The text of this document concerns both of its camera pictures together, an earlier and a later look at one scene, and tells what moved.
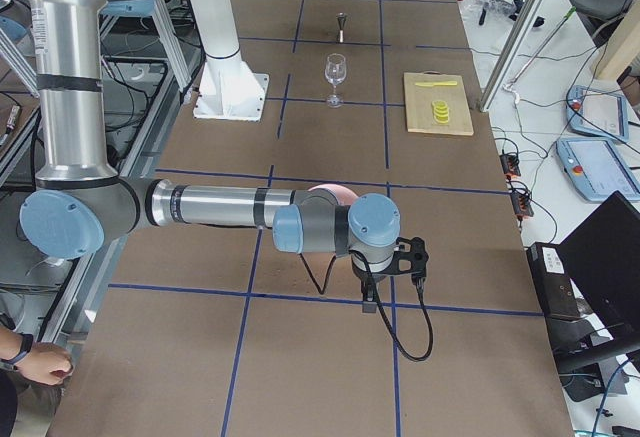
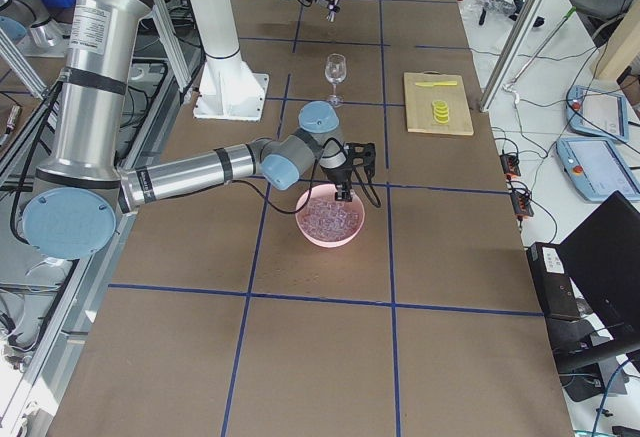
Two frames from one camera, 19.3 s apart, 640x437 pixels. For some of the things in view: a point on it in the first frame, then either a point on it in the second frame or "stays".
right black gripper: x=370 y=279 -> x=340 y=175
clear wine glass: x=336 y=73 stays
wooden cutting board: x=437 y=103 stays
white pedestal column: x=229 y=88 stays
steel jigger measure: x=342 y=18 -> x=334 y=8
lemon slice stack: x=441 y=112 stays
